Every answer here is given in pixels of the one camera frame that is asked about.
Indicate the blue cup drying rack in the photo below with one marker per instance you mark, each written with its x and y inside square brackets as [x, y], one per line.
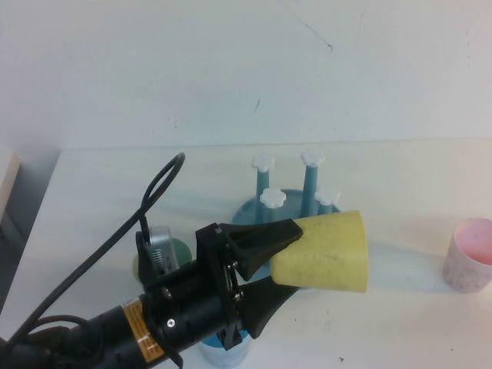
[310, 188]

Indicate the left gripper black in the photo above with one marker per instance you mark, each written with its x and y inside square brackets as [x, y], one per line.
[203, 300]

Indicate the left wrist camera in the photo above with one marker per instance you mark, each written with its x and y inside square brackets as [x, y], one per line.
[161, 246]

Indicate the yellow plastic cup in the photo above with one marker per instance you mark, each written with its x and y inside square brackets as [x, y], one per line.
[326, 253]

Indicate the pink plastic cup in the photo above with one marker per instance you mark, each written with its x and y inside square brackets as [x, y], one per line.
[461, 269]

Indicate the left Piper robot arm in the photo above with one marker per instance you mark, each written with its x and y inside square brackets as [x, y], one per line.
[96, 338]

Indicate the blue plastic cup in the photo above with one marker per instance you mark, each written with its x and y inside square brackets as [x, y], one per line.
[223, 355]

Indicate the green plastic cup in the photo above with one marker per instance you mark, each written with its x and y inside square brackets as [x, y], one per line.
[182, 253]

